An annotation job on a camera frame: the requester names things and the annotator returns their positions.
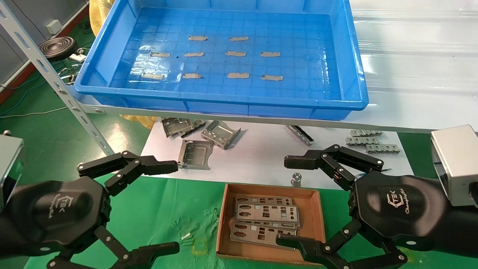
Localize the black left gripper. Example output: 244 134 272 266
0 176 180 269

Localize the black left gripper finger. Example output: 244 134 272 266
77 151 179 197

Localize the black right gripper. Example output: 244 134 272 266
276 145 478 269

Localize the silver metal IO shield plate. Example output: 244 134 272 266
229 221 298 250
234 204 301 231
234 196 294 207

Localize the shallow cardboard box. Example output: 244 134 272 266
216 182 326 266

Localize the blue plastic tray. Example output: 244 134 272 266
74 0 369 121

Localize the green table cloth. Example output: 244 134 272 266
24 173 478 269

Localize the white paper sheet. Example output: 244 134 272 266
140 119 414 190

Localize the round black stool seat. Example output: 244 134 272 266
38 36 78 62

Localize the flat grey metal frame bracket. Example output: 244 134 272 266
177 140 214 170

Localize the dark metal bracket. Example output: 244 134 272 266
179 119 207 138

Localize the narrow metal rail part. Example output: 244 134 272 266
286 125 314 146

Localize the open grey metal cage bracket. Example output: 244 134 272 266
201 120 242 150

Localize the thin white floor cable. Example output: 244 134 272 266
0 107 68 118

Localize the perforated grey metal shelf post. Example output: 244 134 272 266
0 7 115 156

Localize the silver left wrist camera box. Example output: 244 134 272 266
0 134 25 210

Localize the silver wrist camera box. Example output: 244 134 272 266
0 134 25 210
430 125 478 208

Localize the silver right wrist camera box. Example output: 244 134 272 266
430 125 478 208

